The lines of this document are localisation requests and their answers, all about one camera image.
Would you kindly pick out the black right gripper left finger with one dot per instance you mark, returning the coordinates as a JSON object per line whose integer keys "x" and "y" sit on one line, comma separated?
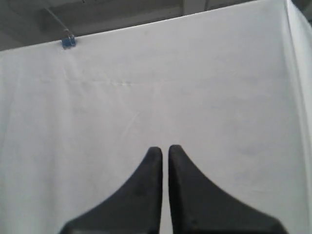
{"x": 135, "y": 208}

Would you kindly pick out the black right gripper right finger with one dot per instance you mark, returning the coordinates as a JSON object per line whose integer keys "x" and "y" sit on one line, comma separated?
{"x": 198, "y": 206}

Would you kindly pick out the white backdrop curtain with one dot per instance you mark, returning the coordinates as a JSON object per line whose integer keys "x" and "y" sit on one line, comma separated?
{"x": 232, "y": 86}

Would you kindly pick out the blue binder clip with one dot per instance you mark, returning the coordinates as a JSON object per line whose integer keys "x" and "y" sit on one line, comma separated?
{"x": 68, "y": 42}

